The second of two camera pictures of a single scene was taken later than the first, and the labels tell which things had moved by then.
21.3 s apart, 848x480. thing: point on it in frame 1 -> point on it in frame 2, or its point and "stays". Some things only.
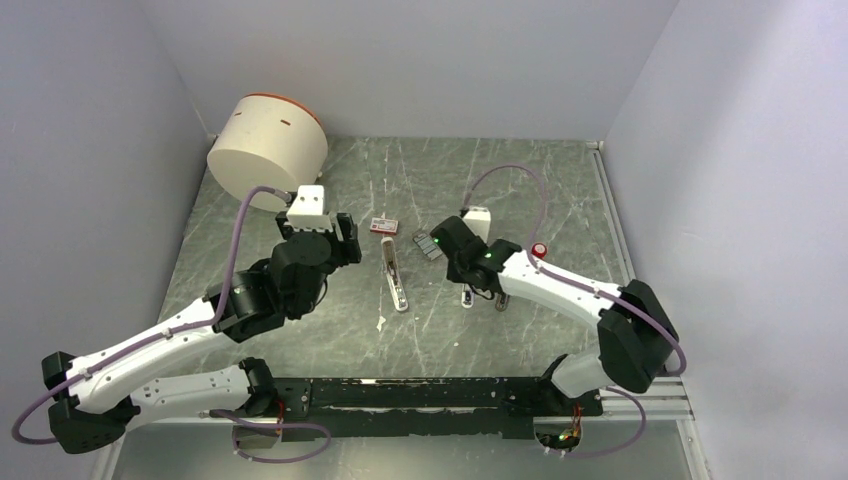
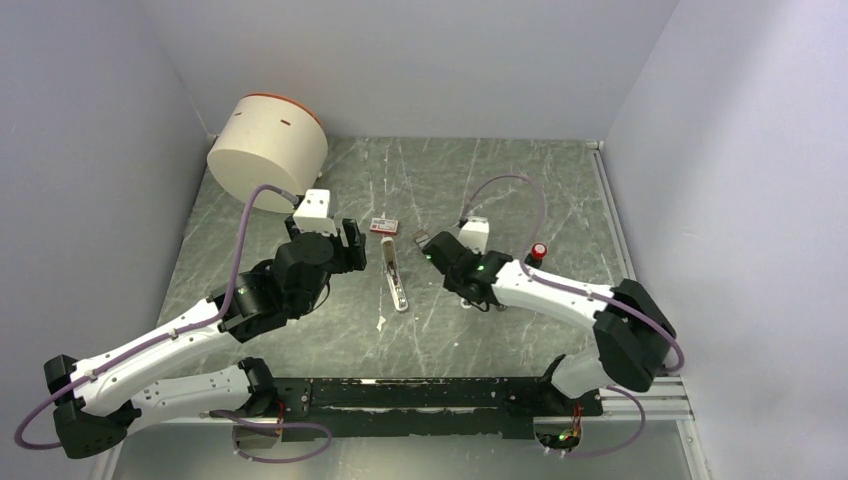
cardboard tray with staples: (427, 245) stays
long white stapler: (399, 295) stays
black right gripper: (453, 273) -> (448, 283)
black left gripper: (348, 231) stays
